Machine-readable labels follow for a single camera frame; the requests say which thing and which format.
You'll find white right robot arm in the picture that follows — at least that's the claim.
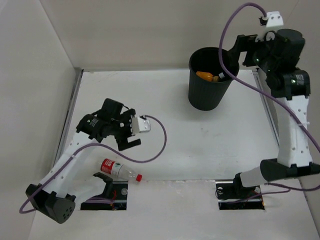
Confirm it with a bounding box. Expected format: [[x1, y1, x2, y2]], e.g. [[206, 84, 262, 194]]
[[228, 29, 320, 198]]

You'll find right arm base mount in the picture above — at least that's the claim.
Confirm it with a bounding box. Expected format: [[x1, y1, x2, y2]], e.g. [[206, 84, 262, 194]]
[[215, 181, 265, 211]]

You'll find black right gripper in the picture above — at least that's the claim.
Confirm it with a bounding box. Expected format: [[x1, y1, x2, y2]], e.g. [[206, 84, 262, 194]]
[[228, 31, 279, 75]]

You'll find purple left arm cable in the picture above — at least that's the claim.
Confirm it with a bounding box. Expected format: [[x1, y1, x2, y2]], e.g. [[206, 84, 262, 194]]
[[19, 114, 168, 215]]

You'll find orange juice bottle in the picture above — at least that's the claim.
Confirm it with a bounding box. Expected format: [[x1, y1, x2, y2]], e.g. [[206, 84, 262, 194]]
[[196, 71, 220, 83]]

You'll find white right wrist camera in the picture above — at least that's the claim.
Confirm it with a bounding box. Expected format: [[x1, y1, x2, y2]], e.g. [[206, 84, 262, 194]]
[[259, 11, 284, 28]]

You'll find red label clear bottle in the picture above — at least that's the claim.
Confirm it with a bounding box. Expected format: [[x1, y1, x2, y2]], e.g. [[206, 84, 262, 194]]
[[98, 158, 143, 183]]

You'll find blue label clear bottle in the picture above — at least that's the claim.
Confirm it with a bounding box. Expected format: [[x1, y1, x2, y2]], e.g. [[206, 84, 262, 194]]
[[218, 72, 225, 79]]

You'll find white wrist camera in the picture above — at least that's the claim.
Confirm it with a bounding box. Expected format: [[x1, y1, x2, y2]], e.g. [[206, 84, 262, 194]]
[[259, 11, 284, 28], [131, 115, 151, 135]]

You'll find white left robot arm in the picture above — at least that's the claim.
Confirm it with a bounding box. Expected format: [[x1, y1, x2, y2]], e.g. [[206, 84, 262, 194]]
[[25, 98, 151, 224]]

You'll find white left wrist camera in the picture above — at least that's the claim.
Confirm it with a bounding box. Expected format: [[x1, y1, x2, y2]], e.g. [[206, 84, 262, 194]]
[[131, 115, 151, 135]]

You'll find black ribbed plastic bin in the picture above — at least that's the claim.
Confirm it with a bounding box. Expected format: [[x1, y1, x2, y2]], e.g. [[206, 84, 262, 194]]
[[188, 47, 233, 111]]

